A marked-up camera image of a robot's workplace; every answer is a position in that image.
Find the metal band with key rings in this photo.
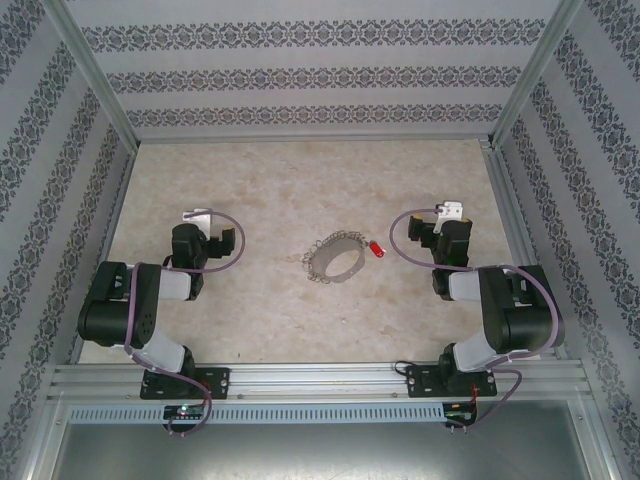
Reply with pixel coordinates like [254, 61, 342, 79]
[299, 228, 374, 285]

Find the grey metal sheet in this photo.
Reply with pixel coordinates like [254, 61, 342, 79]
[47, 399, 609, 480]

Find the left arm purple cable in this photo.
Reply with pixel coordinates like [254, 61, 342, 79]
[123, 210, 247, 435]

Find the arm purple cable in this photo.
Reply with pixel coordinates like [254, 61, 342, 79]
[123, 210, 247, 435]
[389, 208, 565, 434]

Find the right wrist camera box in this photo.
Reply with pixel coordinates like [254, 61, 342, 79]
[433, 200, 464, 235]

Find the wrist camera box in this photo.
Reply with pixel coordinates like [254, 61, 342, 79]
[433, 200, 464, 235]
[180, 208, 213, 227]

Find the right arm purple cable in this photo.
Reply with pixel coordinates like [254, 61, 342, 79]
[389, 208, 565, 434]

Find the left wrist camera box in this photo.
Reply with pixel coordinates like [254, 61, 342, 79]
[180, 208, 213, 227]

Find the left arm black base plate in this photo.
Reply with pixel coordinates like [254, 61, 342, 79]
[139, 367, 232, 401]

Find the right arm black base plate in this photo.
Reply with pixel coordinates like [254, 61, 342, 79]
[405, 363, 499, 399]

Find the aluminium frame post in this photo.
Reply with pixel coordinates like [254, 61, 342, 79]
[42, 0, 140, 149]
[491, 0, 585, 149]

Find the wide aluminium mounting rail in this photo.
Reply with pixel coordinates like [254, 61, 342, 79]
[49, 362, 586, 401]

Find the slotted grey cable duct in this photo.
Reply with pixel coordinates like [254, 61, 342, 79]
[67, 403, 446, 424]

